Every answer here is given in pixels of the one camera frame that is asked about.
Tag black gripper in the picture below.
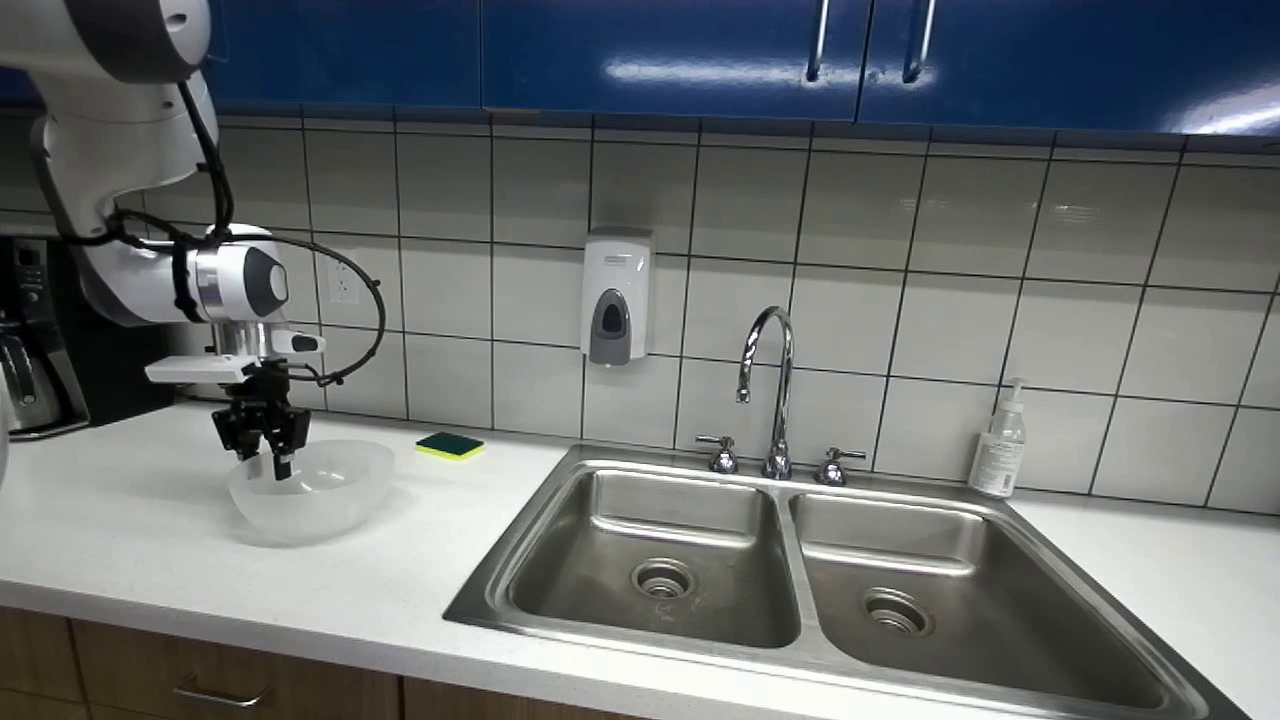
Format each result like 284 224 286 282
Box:
213 359 311 481

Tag wooden lower cabinet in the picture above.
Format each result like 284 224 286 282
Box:
0 609 618 720

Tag clear plastic bowl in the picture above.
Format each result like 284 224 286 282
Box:
228 439 397 546

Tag white pump soap bottle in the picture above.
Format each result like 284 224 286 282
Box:
967 383 1027 495

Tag stainless steel double sink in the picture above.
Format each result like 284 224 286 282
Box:
448 449 1245 720

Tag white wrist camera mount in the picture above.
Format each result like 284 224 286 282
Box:
142 323 325 383

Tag chrome gooseneck faucet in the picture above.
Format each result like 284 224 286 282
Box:
730 299 799 486

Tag yellow green sponge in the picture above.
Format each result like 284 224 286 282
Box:
416 433 484 460

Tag silver upper cabinet handle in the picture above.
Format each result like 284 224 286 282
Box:
802 0 833 86
902 0 941 86

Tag left chrome faucet knob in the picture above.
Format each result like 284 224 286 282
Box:
695 438 738 472

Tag chrome faucet knob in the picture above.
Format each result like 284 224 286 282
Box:
695 438 738 472
813 449 869 486

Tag black coffee maker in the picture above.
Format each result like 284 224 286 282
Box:
0 238 171 439

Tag silver lower drawer handle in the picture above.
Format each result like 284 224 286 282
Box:
169 686 264 711

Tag blue upper cabinet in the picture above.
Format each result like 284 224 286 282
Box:
201 0 1280 139

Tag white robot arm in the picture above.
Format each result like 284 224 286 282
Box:
0 0 286 328

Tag right chrome faucet knob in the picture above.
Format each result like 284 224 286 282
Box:
813 449 869 486

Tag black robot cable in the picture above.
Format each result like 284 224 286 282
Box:
30 76 393 392

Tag white wall soap dispenser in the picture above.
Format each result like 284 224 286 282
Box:
580 238 653 365

